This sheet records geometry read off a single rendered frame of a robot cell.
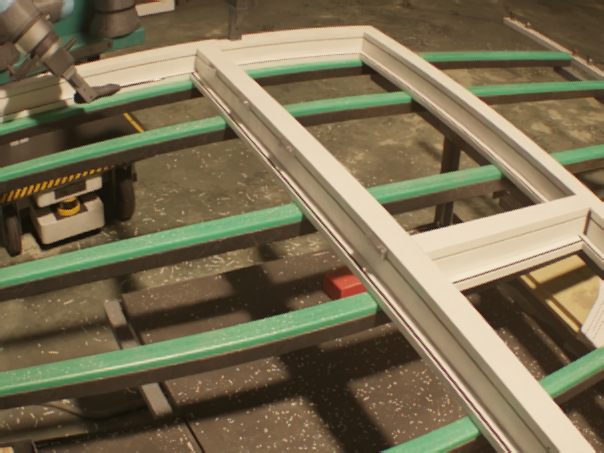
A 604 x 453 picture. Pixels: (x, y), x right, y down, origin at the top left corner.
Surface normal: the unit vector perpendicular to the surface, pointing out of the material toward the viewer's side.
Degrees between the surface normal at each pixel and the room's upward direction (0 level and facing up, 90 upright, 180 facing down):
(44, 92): 90
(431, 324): 90
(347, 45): 90
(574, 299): 0
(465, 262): 90
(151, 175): 0
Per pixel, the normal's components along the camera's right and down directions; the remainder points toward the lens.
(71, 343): 0.04, -0.84
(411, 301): -0.91, 0.18
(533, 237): 0.40, 0.51
